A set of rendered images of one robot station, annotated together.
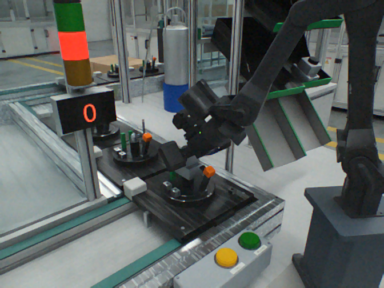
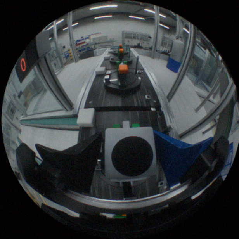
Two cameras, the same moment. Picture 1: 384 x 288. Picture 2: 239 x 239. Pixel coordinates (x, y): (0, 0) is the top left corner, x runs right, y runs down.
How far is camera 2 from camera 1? 70 cm
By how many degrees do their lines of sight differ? 46
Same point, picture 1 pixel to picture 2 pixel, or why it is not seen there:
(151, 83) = (165, 57)
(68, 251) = (52, 134)
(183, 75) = (178, 58)
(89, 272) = not seen: hidden behind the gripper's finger
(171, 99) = (170, 64)
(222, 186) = (160, 169)
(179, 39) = (180, 45)
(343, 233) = not seen: outside the picture
